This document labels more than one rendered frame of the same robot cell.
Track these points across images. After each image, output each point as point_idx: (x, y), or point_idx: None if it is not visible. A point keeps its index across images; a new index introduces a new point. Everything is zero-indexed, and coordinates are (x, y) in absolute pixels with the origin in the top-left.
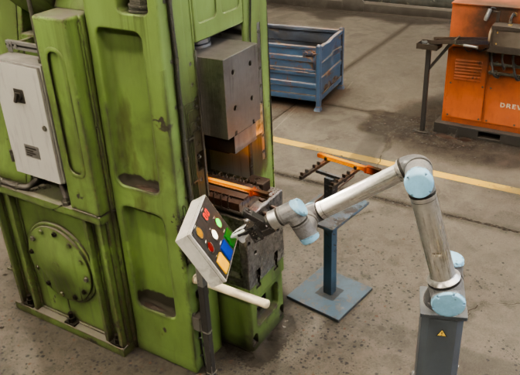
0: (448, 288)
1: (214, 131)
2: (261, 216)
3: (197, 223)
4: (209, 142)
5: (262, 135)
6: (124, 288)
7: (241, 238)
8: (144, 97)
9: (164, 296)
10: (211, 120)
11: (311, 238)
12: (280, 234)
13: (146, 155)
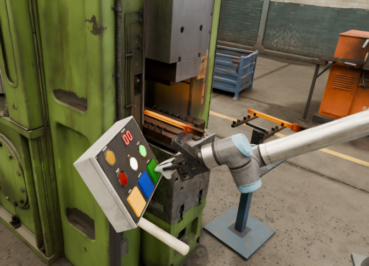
0: None
1: (156, 54)
2: (194, 151)
3: (111, 146)
4: (150, 69)
5: (203, 82)
6: (55, 204)
7: (166, 173)
8: None
9: (89, 218)
10: (154, 39)
11: (252, 186)
12: (207, 175)
13: (80, 69)
